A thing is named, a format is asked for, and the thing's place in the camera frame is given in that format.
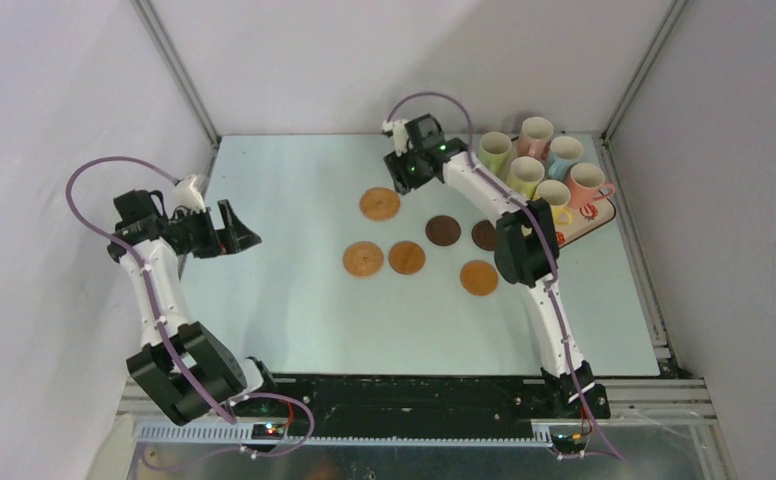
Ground woven rattan coaster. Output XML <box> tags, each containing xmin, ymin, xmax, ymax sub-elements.
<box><xmin>359</xmin><ymin>187</ymin><xmax>401</xmax><ymax>221</ymax></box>
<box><xmin>342</xmin><ymin>241</ymin><xmax>384</xmax><ymax>278</ymax></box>

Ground dark wooden coaster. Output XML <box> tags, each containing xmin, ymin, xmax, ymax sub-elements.
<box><xmin>471</xmin><ymin>220</ymin><xmax>497</xmax><ymax>252</ymax></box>
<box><xmin>425</xmin><ymin>215</ymin><xmax>462</xmax><ymax>247</ymax></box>

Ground light wooden coaster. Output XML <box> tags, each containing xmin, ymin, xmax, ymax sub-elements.
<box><xmin>460</xmin><ymin>260</ymin><xmax>499</xmax><ymax>296</ymax></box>
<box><xmin>388</xmin><ymin>241</ymin><xmax>426</xmax><ymax>275</ymax></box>

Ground yellow mug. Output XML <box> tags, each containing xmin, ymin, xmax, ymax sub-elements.
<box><xmin>532</xmin><ymin>179</ymin><xmax>573</xmax><ymax>226</ymax></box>

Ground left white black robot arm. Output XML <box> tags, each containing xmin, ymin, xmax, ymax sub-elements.
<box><xmin>107</xmin><ymin>190</ymin><xmax>280</xmax><ymax>426</ymax></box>

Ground green mug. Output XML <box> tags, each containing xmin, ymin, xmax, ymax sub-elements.
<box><xmin>477</xmin><ymin>132</ymin><xmax>513</xmax><ymax>177</ymax></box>

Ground yellow-green mug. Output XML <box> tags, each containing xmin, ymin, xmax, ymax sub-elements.
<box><xmin>506</xmin><ymin>156</ymin><xmax>546</xmax><ymax>204</ymax></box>

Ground pink mug at back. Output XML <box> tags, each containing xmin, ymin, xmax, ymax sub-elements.
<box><xmin>516</xmin><ymin>116</ymin><xmax>554</xmax><ymax>160</ymax></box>

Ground blue mug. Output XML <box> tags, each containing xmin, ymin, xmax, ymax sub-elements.
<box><xmin>546</xmin><ymin>135</ymin><xmax>584</xmax><ymax>181</ymax></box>

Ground strawberry pattern tray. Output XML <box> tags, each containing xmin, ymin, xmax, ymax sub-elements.
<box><xmin>466</xmin><ymin>136</ymin><xmax>618</xmax><ymax>254</ymax></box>

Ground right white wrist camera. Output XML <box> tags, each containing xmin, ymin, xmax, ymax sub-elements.
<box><xmin>381</xmin><ymin>119</ymin><xmax>409</xmax><ymax>157</ymax></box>

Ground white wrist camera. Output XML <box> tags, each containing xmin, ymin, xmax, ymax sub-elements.
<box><xmin>172</xmin><ymin>174</ymin><xmax>208</xmax><ymax>213</ymax></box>
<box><xmin>381</xmin><ymin>119</ymin><xmax>409</xmax><ymax>157</ymax></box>

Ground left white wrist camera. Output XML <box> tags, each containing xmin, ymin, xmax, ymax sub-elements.
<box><xmin>172</xmin><ymin>174</ymin><xmax>208</xmax><ymax>213</ymax></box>

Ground pink mug with handle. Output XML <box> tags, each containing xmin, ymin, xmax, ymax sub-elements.
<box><xmin>565</xmin><ymin>163</ymin><xmax>616</xmax><ymax>210</ymax></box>

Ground aluminium frame rail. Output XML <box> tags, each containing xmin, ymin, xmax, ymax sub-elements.
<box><xmin>119</xmin><ymin>377</ymin><xmax>717</xmax><ymax>448</ymax></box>

